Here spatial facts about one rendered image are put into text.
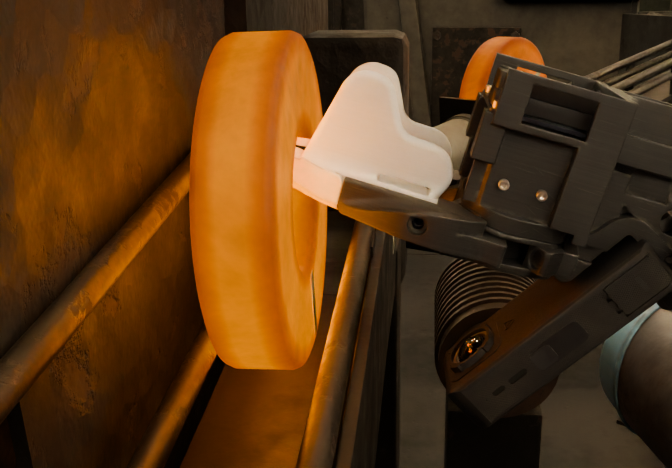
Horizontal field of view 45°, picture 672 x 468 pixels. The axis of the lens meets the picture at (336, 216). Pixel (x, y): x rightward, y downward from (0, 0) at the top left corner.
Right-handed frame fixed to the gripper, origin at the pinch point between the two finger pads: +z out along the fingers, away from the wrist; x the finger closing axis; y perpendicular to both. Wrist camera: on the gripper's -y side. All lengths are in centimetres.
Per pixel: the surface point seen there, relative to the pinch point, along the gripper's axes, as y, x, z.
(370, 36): 3.4, -37.2, -0.8
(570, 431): -65, -108, -55
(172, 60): 2.6, -3.5, 6.5
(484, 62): 2, -57, -13
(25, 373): -3.8, 16.0, 3.3
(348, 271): -4.6, -1.1, -4.8
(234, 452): -11.8, 5.4, -2.2
